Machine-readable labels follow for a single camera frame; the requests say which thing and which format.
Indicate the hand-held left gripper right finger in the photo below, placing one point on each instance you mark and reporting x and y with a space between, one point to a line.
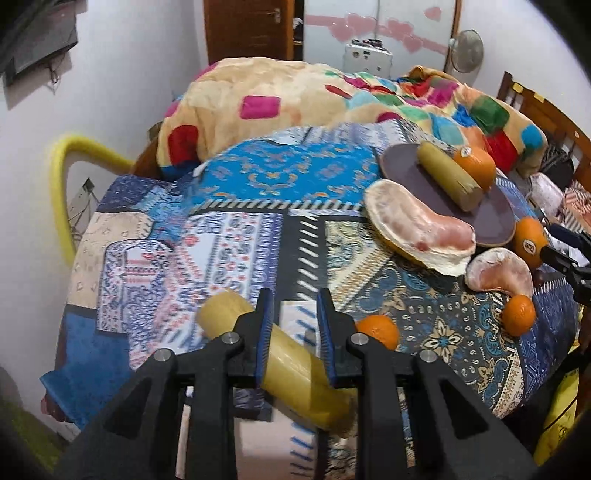
325 337

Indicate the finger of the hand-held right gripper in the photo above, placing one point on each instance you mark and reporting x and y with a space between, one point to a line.
567 236
556 258

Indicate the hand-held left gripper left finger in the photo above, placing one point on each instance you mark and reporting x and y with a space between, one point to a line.
266 334

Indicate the orange with black sticker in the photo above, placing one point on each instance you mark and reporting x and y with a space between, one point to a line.
531 242

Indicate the long yellow cylinder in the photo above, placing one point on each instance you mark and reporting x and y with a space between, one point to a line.
288 364
450 175

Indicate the dark brown oval plate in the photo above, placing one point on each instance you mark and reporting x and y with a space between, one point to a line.
496 217

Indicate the pale floral pillow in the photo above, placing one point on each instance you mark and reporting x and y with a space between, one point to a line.
547 194

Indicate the small plain orange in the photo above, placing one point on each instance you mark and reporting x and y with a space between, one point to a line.
518 314
379 331

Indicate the small peeled pomelo piece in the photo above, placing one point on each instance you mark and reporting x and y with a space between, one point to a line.
501 272

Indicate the large orange with sticker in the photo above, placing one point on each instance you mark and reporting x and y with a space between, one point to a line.
475 166

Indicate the wooden headboard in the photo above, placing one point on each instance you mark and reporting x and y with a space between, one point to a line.
540 110

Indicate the blue patterned bed sheet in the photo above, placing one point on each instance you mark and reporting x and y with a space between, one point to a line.
240 207

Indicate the yellow plastic bag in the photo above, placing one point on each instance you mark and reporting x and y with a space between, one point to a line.
561 415

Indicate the large peeled pomelo piece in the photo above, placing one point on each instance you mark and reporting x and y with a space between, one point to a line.
415 226

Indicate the standing fan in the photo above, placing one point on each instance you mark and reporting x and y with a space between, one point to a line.
467 50

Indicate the colourful checked fleece blanket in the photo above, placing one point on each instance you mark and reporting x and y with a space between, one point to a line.
286 97

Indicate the yellow foam tube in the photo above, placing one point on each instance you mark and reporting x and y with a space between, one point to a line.
59 194

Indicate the green rug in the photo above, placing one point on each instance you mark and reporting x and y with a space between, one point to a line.
27 434

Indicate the wardrobe with pink hearts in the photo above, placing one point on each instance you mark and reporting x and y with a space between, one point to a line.
415 23

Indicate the white appliance box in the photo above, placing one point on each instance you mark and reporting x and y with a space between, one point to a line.
367 57

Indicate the wooden door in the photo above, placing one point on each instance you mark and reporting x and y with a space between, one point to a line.
244 30

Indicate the wall power outlet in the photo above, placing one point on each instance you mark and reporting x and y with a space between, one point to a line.
83 198

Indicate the wall-mounted television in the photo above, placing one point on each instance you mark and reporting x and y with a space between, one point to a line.
32 41

